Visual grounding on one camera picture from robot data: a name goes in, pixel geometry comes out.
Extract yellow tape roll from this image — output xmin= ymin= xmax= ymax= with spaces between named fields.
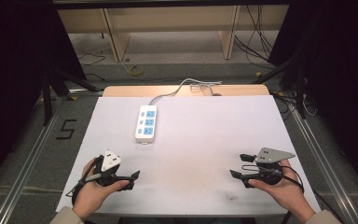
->
xmin=128 ymin=63 xmax=145 ymax=77

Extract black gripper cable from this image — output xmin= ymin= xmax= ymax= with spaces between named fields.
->
xmin=241 ymin=163 xmax=345 ymax=224
xmin=65 ymin=154 xmax=104 ymax=207

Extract white board table cover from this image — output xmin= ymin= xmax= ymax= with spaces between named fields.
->
xmin=55 ymin=94 xmax=322 ymax=217

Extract person's left hand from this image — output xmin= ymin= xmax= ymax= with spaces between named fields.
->
xmin=72 ymin=157 xmax=131 ymax=220

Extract light wooden desk frame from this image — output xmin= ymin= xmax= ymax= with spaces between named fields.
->
xmin=56 ymin=4 xmax=291 ymax=63

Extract white thin cable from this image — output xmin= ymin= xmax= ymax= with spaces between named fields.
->
xmin=301 ymin=92 xmax=319 ymax=118

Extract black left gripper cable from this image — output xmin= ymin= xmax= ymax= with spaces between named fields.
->
xmin=65 ymin=154 xmax=104 ymax=207

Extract bundle of black floor cables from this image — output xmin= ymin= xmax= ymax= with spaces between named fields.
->
xmin=233 ymin=5 xmax=275 ymax=68

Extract dark curtain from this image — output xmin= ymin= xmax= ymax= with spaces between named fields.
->
xmin=0 ymin=0 xmax=87 ymax=197
xmin=268 ymin=0 xmax=358 ymax=202

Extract person's right hand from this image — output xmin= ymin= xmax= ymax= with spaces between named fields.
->
xmin=248 ymin=159 xmax=317 ymax=224

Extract grey power strip cable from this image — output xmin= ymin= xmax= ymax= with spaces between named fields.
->
xmin=148 ymin=77 xmax=224 ymax=106

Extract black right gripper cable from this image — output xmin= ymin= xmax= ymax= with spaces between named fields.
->
xmin=241 ymin=163 xmax=345 ymax=224

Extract black metal stand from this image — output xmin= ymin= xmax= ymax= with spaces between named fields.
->
xmin=251 ymin=52 xmax=310 ymax=119
xmin=40 ymin=66 xmax=104 ymax=127

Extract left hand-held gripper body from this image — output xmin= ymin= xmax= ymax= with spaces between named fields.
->
xmin=92 ymin=148 xmax=123 ymax=188

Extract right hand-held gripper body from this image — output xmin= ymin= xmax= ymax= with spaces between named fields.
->
xmin=253 ymin=147 xmax=296 ymax=187

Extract thin black floor cable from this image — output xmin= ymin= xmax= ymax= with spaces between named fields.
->
xmin=76 ymin=51 xmax=107 ymax=82

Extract aluminium floor rail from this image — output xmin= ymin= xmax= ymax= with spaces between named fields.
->
xmin=287 ymin=98 xmax=358 ymax=224
xmin=0 ymin=95 xmax=68 ymax=224

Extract white power strip blue sockets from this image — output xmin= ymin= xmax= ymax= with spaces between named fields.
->
xmin=134 ymin=105 xmax=158 ymax=145

